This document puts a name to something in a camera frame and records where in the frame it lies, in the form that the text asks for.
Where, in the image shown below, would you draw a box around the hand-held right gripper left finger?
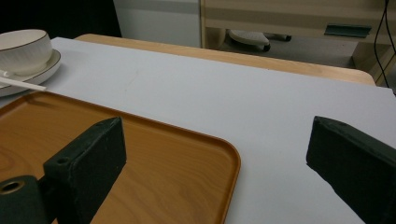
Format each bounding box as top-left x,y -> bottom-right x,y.
43,116 -> 128,224

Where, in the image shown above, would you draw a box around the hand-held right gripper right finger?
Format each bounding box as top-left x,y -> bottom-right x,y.
305,116 -> 396,224

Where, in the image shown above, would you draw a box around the wooden tray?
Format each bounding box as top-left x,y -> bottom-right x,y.
0,91 -> 242,224

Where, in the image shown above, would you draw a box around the white plate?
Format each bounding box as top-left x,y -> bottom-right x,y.
0,49 -> 63,98

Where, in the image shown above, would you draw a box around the white ribbed bowl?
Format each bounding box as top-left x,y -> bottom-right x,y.
0,29 -> 53,77

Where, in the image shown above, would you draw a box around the wooden cabinet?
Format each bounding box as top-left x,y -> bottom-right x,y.
200,0 -> 396,87

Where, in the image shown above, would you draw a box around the white cabinet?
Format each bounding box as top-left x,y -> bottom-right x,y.
113,0 -> 202,49

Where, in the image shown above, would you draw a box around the grey office chair base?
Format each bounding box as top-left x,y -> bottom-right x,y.
226,29 -> 292,52

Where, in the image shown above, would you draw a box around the white spoon handle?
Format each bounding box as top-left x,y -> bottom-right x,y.
0,76 -> 47,92

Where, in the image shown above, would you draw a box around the black cable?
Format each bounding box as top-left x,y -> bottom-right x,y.
373,0 -> 396,89

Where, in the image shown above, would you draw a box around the dark green drawer handle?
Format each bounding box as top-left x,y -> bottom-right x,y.
324,23 -> 373,39

